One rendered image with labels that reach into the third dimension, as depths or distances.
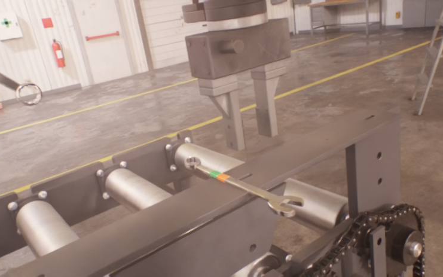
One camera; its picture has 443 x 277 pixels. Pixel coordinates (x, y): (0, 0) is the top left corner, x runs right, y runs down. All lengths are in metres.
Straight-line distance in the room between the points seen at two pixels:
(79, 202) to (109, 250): 1.04
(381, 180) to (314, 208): 0.20
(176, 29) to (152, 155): 9.42
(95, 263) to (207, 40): 0.29
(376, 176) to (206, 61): 0.59
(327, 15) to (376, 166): 11.39
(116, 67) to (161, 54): 1.28
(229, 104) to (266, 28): 0.10
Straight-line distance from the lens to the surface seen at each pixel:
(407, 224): 1.02
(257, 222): 0.72
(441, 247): 2.54
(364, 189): 0.93
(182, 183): 1.71
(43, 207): 1.38
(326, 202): 1.07
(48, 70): 9.78
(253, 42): 0.49
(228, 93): 0.49
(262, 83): 0.53
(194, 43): 0.47
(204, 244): 0.66
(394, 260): 1.01
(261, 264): 0.90
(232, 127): 0.50
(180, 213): 0.56
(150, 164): 1.64
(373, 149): 0.92
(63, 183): 1.52
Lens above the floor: 1.44
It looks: 19 degrees down
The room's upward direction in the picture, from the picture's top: 9 degrees counter-clockwise
